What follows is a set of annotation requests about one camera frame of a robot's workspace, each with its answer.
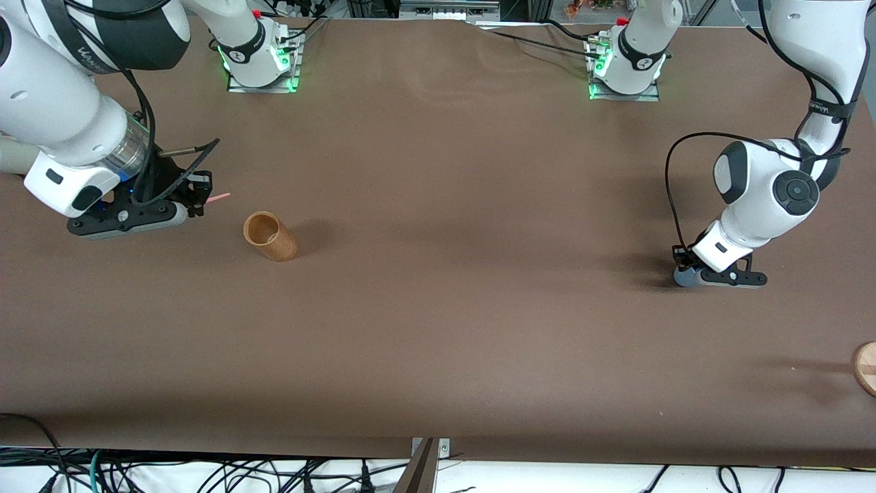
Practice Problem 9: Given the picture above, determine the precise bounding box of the wooden cylindrical cup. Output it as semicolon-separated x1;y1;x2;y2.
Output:
243;211;299;263

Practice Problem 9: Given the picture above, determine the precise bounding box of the round wooden coaster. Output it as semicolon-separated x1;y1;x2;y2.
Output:
853;342;876;398

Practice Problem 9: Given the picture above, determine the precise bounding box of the orange cluttered object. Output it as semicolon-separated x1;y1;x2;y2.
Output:
565;0;617;20

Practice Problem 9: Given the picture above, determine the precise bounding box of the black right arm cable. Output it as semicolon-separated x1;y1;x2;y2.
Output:
41;0;221;206

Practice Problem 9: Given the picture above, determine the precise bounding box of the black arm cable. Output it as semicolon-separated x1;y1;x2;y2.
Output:
41;0;221;206
665;0;856;255

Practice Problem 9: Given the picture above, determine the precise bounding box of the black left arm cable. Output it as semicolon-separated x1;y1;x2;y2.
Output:
665;0;856;255

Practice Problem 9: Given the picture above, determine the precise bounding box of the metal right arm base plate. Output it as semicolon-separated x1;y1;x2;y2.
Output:
227;31;303;93

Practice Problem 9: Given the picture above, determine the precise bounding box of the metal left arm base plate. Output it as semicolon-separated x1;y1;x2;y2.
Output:
589;38;661;102

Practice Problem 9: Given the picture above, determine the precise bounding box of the aluminium frame rail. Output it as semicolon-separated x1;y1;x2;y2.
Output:
399;0;502;21

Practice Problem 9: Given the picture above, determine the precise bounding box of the dark camera mount pole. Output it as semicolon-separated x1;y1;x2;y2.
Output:
393;438;439;493

